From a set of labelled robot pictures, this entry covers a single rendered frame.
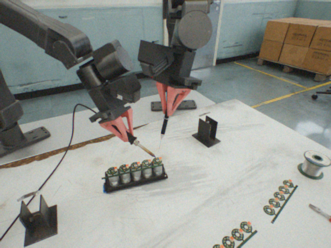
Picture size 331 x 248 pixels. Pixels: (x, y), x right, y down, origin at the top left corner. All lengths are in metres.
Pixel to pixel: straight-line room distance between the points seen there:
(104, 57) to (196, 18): 0.21
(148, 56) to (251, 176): 0.42
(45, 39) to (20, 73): 2.59
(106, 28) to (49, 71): 0.92
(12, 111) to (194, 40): 0.56
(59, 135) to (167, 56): 0.53
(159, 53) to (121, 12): 2.72
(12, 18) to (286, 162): 0.76
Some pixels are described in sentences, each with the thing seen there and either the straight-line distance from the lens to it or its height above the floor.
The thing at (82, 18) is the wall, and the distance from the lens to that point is 2.99.
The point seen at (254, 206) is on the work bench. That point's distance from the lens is 0.55.
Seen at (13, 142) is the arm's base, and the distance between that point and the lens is 0.79.
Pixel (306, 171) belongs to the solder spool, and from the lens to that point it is 0.68.
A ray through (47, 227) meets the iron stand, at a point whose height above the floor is 0.75.
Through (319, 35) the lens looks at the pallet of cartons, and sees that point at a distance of 3.86.
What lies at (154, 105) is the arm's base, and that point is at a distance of 0.88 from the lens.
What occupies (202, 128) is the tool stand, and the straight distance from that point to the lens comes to 0.67.
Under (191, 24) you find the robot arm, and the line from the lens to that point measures 0.37.
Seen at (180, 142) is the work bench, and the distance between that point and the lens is 0.68.
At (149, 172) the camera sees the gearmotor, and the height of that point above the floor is 0.79.
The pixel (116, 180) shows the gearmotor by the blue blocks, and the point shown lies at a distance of 0.53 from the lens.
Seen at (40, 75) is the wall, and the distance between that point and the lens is 3.09.
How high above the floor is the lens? 1.17
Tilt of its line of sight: 34 degrees down
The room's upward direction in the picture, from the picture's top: straight up
